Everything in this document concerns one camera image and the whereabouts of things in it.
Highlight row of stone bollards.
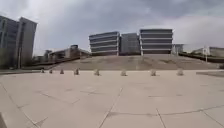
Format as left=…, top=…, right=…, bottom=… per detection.
left=39, top=67, right=185, bottom=77

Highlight wide concrete stairs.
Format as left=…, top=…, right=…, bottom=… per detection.
left=49, top=54, right=221, bottom=72

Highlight pale concrete slab plaza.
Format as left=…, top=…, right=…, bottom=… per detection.
left=0, top=69, right=224, bottom=128

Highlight low brown building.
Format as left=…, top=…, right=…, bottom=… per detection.
left=33, top=44, right=92, bottom=64

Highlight grey building with banded floors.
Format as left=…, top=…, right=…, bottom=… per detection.
left=88, top=28, right=174, bottom=57

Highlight large grey building with tower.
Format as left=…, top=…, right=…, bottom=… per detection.
left=0, top=14, right=38, bottom=70

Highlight thin pole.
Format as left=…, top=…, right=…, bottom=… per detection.
left=203, top=46, right=208, bottom=63

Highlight low pale building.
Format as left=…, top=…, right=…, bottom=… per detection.
left=191, top=45, right=224, bottom=58

